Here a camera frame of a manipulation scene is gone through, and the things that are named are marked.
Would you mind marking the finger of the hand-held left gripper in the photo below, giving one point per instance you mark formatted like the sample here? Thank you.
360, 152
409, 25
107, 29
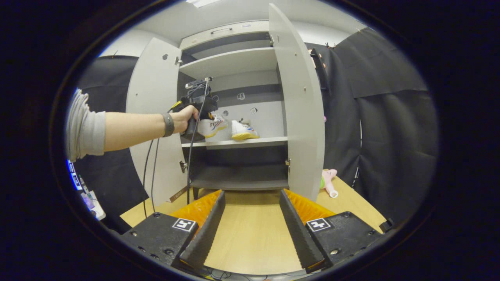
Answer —
211, 116

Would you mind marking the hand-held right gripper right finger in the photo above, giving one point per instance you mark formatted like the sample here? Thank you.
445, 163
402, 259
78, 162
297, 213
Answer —
299, 234

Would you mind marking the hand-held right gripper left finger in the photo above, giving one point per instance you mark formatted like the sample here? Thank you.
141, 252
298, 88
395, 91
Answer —
205, 234

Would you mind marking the white shoe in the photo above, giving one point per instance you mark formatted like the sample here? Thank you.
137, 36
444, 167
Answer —
214, 127
242, 130

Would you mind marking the grey shoe cabinet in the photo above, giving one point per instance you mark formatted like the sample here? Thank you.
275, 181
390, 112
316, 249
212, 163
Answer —
234, 62

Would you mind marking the grey cabinet door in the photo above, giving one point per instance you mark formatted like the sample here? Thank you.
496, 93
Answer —
300, 117
152, 78

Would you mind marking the grey cabinet drawer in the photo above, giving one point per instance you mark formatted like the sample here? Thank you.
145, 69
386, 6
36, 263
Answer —
222, 37

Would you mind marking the black wristband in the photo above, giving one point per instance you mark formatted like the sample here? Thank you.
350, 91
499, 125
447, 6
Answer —
168, 125

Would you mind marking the pink and green plush toy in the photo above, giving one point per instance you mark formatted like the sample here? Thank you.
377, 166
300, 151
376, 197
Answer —
329, 179

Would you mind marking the ceiling light panel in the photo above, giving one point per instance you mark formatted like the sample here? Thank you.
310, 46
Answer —
201, 3

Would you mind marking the white and blue object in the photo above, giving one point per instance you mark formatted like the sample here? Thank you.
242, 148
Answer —
91, 203

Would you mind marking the black backdrop cloth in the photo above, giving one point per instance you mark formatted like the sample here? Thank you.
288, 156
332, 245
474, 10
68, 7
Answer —
390, 136

